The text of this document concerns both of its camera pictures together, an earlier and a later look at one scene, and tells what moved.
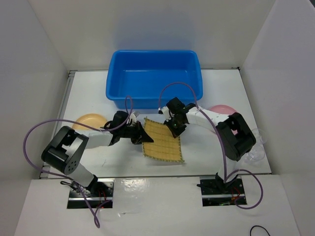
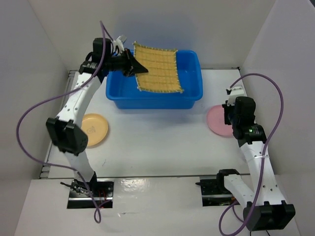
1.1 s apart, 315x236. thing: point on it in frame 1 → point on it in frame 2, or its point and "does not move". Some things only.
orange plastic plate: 95,120 does not move
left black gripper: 141,135 → 133,66
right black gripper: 175,132 → 226,108
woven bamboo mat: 165,146 → 162,75
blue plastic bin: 142,74 does not move
